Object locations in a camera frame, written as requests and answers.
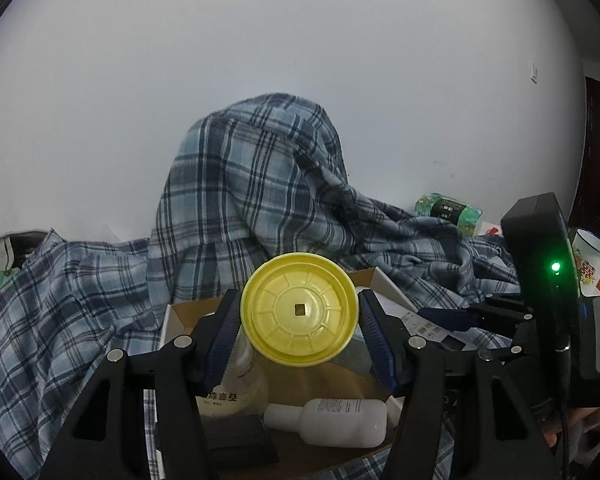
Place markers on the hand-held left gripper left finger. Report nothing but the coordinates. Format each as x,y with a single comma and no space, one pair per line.
225,340

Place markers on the person's right hand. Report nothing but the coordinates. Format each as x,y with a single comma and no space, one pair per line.
590,417

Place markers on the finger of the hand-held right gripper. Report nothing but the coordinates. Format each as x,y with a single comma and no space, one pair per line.
510,344
445,317

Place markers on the white remote control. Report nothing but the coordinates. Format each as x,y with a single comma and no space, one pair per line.
430,332

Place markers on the white wall switch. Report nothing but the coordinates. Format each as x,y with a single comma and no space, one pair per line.
533,72

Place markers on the black small patterned box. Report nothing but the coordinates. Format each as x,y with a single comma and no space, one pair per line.
235,440

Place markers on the yellow round lid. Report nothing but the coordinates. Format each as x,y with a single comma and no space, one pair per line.
300,310

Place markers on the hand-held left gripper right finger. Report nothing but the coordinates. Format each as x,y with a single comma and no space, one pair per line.
377,345

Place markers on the white enamel mug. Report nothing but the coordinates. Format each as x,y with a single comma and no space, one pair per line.
590,260

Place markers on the green tissue pack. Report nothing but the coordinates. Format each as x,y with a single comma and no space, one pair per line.
447,212

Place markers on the cream round jar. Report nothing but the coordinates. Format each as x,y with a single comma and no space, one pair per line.
245,390

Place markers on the blue plaid blanket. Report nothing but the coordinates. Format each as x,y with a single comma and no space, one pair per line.
80,310

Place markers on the white cardboard box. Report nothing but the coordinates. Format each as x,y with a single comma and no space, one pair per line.
330,385

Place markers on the white plastic bottle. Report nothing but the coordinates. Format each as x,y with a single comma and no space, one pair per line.
340,420

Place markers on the dark bag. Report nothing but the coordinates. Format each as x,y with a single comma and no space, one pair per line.
20,247

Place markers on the green packet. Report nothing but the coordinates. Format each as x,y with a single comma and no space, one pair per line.
0,280

